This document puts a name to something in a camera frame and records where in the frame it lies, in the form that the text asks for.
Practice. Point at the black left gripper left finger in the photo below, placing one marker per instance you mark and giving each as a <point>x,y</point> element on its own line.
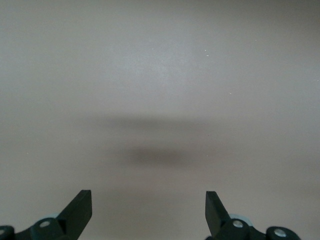
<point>75,215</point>

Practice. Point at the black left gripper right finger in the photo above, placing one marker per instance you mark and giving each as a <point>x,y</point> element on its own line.
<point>217,217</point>

